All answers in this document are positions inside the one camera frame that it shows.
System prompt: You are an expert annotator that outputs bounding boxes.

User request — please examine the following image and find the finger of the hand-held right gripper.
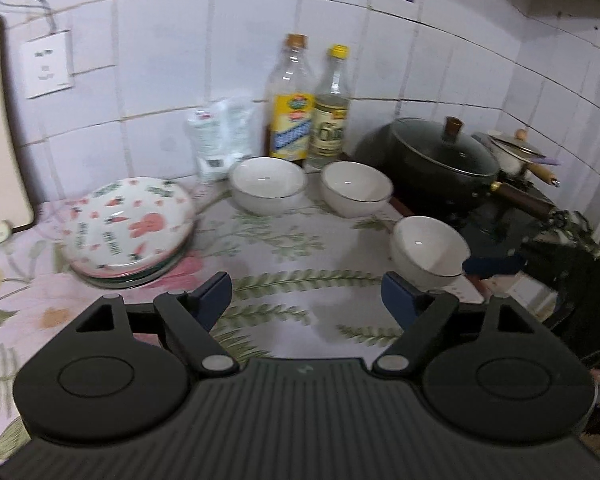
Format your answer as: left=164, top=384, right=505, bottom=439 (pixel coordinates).
left=462, top=254, right=527, bottom=279

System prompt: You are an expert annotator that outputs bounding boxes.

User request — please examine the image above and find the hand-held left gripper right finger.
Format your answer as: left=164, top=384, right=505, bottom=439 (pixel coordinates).
left=371, top=270, right=538, bottom=377

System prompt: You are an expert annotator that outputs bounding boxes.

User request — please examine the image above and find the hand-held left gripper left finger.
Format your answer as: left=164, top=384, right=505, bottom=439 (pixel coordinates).
left=75, top=271, right=240, bottom=377

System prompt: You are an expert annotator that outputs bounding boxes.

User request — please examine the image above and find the blue egg print plate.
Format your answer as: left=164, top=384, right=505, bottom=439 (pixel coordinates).
left=87, top=240, right=195, bottom=286

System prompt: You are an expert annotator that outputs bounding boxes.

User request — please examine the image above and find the white bowl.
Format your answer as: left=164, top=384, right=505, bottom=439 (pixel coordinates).
left=321, top=161, right=394, bottom=218
left=391, top=216, right=472, bottom=291
left=230, top=156, right=308, bottom=216

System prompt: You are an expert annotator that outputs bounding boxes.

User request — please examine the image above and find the rabbit print plate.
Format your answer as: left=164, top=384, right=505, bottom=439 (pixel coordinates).
left=62, top=177, right=196, bottom=277

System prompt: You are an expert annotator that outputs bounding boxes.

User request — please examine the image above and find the floral tablecloth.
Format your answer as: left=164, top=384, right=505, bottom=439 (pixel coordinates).
left=0, top=170, right=486, bottom=461

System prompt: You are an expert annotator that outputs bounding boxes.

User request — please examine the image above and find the small lidded saucepan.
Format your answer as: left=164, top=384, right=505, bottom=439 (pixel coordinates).
left=472, top=129, right=563, bottom=188

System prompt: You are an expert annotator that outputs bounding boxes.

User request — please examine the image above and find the black lidded pot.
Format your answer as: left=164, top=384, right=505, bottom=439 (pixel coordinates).
left=355, top=116, right=556, bottom=221

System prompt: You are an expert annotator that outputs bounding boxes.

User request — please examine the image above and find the white powder bag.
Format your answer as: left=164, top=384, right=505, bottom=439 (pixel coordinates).
left=187, top=100, right=256, bottom=183

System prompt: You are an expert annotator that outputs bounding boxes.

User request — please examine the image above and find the clear vinegar bottle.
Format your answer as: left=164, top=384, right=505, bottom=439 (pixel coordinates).
left=305, top=44, right=352, bottom=170

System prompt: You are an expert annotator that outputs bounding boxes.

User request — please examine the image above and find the brown sauce bottle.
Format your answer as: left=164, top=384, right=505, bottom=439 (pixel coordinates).
left=266, top=34, right=316, bottom=163

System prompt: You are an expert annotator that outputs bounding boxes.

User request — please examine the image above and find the cream cutting board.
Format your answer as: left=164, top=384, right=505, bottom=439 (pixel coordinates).
left=0, top=12, right=36, bottom=233

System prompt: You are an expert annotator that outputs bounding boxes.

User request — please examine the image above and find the white wall socket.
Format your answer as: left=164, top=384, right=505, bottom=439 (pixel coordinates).
left=19, top=30, right=75, bottom=100

